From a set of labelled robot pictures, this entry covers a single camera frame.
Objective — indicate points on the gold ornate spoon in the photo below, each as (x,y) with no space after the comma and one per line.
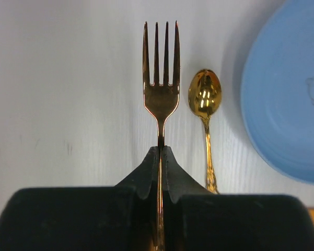
(204,98)

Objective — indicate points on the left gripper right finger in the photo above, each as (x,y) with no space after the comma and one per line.
(196,219)

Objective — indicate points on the blue plastic plate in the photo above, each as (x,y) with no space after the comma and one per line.
(277,91)

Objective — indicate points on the rose gold fork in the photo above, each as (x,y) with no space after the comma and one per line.
(161,99)

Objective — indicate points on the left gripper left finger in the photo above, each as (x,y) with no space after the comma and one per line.
(122,217)

